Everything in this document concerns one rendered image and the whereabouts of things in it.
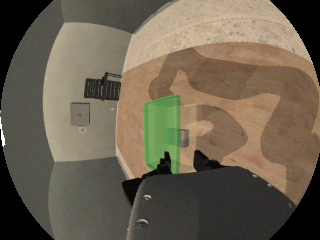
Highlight clear glass box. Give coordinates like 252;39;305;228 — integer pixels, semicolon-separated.
179;98;197;173

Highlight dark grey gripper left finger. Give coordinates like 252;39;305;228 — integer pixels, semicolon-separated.
122;151;172;209

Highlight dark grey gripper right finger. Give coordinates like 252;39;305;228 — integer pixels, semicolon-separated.
193;150;229;172

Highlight green rectangular lid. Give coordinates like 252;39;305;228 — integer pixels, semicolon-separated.
144;94;181;174

